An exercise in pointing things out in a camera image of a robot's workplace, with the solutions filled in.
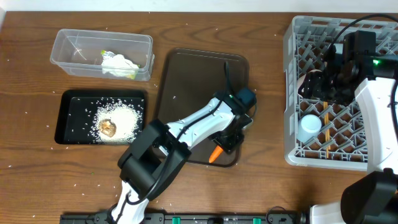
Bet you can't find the orange carrot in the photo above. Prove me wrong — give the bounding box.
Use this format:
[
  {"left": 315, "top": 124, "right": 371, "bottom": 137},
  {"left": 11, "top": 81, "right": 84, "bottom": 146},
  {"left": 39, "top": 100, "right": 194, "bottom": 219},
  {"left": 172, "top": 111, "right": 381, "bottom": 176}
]
[{"left": 208, "top": 146, "right": 224, "bottom": 164}]

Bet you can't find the pink cup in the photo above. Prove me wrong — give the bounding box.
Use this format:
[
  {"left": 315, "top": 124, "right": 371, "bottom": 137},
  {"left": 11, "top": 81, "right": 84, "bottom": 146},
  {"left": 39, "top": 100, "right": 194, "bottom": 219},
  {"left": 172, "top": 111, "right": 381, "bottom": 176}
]
[{"left": 297, "top": 69, "right": 323, "bottom": 98}]

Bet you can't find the light blue cup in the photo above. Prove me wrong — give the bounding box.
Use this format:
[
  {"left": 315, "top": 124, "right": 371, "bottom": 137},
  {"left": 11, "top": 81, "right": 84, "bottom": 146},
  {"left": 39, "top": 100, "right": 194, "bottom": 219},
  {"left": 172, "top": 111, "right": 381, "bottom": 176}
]
[{"left": 297, "top": 114, "right": 322, "bottom": 142}]

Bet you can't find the white rice pile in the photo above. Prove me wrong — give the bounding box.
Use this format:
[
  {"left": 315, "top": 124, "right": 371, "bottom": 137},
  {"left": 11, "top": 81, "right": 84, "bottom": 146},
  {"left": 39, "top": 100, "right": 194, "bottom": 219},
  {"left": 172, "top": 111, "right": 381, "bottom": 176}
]
[{"left": 88, "top": 99, "right": 144, "bottom": 145}]

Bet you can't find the brown food scrap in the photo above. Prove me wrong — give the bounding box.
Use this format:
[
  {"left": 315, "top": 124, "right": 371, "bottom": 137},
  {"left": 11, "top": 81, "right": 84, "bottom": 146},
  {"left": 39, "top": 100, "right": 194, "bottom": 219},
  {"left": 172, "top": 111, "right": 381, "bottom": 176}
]
[{"left": 98, "top": 119, "right": 116, "bottom": 138}]

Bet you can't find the white tissue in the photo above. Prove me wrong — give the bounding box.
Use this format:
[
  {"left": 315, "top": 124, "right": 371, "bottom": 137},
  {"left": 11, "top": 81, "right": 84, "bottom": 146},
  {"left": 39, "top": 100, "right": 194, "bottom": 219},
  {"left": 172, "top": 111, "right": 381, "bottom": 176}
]
[{"left": 101, "top": 52, "right": 140, "bottom": 79}]

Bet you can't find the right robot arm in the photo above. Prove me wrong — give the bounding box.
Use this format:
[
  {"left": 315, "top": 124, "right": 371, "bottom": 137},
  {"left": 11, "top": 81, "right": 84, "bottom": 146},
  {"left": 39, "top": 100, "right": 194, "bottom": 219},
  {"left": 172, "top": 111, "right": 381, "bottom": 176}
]
[{"left": 298, "top": 30, "right": 397, "bottom": 223}]

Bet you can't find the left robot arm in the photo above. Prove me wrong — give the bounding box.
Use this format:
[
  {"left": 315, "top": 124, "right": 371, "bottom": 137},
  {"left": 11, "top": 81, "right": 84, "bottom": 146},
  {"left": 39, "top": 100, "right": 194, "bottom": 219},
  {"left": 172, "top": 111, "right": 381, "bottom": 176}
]
[{"left": 106, "top": 88, "right": 257, "bottom": 223}]

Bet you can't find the grey dishwasher rack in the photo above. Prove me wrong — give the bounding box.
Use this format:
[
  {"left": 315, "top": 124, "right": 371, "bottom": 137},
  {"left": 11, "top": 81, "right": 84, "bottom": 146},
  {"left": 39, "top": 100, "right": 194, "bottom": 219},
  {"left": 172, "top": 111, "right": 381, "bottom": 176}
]
[{"left": 283, "top": 16, "right": 397, "bottom": 172}]

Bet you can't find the dark brown serving tray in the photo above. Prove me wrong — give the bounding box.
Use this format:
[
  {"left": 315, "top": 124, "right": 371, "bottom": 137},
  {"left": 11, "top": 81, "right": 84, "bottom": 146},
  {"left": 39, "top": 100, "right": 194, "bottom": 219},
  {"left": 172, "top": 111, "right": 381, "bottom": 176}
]
[{"left": 152, "top": 47, "right": 250, "bottom": 168}]

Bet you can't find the clear plastic bin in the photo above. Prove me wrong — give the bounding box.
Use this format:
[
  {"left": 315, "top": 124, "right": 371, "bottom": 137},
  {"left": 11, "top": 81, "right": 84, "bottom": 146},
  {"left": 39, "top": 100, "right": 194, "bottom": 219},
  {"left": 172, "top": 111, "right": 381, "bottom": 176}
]
[{"left": 50, "top": 29, "right": 155, "bottom": 81}]

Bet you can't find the black plastic tray bin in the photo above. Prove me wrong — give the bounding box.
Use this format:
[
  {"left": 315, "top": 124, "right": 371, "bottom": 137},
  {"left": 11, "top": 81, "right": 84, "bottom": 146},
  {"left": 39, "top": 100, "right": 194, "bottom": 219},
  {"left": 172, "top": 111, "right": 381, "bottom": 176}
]
[{"left": 54, "top": 89, "right": 145, "bottom": 145}]

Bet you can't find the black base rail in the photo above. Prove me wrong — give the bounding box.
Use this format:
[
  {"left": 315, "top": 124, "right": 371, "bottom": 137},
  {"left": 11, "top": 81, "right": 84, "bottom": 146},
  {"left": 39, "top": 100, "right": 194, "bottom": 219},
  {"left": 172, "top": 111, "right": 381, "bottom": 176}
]
[{"left": 59, "top": 210, "right": 310, "bottom": 224}]

